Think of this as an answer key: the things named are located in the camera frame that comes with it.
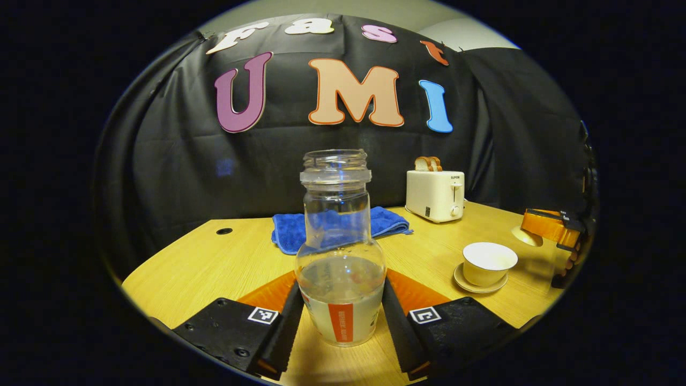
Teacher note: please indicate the white teacup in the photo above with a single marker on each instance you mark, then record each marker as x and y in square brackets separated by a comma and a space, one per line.
[485, 271]

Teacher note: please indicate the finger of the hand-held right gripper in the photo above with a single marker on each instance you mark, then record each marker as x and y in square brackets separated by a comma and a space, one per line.
[541, 224]

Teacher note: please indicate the black table grommet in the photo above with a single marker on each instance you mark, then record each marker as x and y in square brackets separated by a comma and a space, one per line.
[224, 231]

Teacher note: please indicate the clear water bottle orange label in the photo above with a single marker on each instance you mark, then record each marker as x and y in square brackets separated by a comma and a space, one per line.
[340, 289]

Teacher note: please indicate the white teacup lid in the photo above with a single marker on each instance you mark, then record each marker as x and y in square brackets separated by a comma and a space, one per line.
[528, 237]

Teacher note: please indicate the white saucer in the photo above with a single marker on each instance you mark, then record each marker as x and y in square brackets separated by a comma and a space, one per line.
[466, 283]

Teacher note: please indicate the bread slice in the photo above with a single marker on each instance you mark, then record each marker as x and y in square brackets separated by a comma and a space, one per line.
[423, 164]
[436, 163]

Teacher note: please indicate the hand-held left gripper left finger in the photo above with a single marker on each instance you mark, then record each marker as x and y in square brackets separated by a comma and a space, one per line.
[286, 338]

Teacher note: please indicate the black backdrop cloth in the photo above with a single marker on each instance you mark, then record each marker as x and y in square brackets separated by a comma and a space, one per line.
[177, 171]

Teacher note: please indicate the white toaster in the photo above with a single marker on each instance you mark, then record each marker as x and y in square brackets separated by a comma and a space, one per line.
[434, 195]

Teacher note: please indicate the blue towel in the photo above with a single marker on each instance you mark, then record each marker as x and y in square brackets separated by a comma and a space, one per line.
[289, 233]

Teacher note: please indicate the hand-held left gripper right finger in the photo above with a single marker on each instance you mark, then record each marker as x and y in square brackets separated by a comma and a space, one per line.
[399, 338]

